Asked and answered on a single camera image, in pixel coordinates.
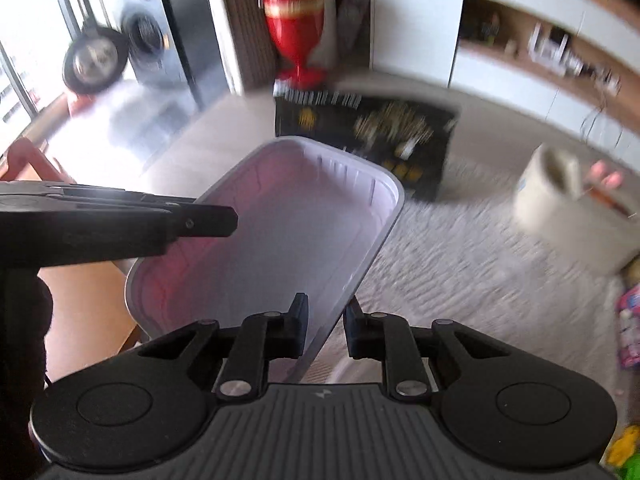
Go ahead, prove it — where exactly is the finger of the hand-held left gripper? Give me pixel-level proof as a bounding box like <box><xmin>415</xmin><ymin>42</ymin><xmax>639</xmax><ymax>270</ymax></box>
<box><xmin>145</xmin><ymin>204</ymin><xmax>238</xmax><ymax>257</ymax></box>

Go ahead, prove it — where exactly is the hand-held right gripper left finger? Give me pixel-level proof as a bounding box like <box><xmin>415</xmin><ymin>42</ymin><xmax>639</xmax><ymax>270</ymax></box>
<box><xmin>137</xmin><ymin>292</ymin><xmax>309</xmax><ymax>403</ymax></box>

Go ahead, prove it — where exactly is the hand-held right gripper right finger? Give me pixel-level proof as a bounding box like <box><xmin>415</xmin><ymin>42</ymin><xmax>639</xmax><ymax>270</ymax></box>
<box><xmin>344</xmin><ymin>296</ymin><xmax>501</xmax><ymax>403</ymax></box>

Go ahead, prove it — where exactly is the white rectangular plastic container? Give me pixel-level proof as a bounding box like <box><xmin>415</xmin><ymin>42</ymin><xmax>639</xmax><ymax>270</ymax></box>
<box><xmin>125</xmin><ymin>135</ymin><xmax>406</xmax><ymax>386</ymax></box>

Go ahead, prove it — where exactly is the person's left hand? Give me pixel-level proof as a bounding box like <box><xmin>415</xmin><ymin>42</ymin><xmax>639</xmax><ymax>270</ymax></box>
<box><xmin>0</xmin><ymin>139</ymin><xmax>78</xmax><ymax>186</ymax></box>

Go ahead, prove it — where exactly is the white lace doily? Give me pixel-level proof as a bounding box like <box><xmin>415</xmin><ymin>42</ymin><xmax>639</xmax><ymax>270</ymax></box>
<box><xmin>300</xmin><ymin>155</ymin><xmax>626</xmax><ymax>411</ymax></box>

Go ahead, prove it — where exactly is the black frying pan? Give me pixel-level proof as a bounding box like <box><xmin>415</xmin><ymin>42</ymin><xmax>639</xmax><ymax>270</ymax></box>
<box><xmin>61</xmin><ymin>20</ymin><xmax>130</xmax><ymax>96</ymax></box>

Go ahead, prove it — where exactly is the black box with gold print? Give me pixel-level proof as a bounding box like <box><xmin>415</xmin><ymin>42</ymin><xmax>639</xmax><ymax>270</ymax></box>
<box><xmin>272</xmin><ymin>77</ymin><xmax>462</xmax><ymax>203</ymax></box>

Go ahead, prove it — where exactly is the washing machine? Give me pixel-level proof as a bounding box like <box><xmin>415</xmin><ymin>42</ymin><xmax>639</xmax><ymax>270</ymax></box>
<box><xmin>107</xmin><ymin>0</ymin><xmax>201</xmax><ymax>111</ymax></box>

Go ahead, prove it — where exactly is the red vase with gold band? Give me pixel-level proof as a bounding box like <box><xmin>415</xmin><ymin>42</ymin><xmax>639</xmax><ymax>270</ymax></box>
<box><xmin>261</xmin><ymin>0</ymin><xmax>328</xmax><ymax>86</ymax></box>

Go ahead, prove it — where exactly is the cream tissue box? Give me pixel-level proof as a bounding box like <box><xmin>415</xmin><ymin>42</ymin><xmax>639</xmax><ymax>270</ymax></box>
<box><xmin>512</xmin><ymin>142</ymin><xmax>640</xmax><ymax>276</ymax></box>

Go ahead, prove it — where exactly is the pink snack bag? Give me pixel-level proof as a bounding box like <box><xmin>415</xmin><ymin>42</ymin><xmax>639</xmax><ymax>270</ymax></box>
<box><xmin>614</xmin><ymin>282</ymin><xmax>640</xmax><ymax>373</ymax></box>

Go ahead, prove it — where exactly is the yellow duck toy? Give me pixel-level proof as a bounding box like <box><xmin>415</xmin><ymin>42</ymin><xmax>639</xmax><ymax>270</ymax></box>
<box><xmin>606</xmin><ymin>424</ymin><xmax>640</xmax><ymax>462</ymax></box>

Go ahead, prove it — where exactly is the white cabinet with wooden shelves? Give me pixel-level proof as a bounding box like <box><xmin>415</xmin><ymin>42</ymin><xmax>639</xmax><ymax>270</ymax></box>
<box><xmin>447</xmin><ymin>0</ymin><xmax>640</xmax><ymax>146</ymax></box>

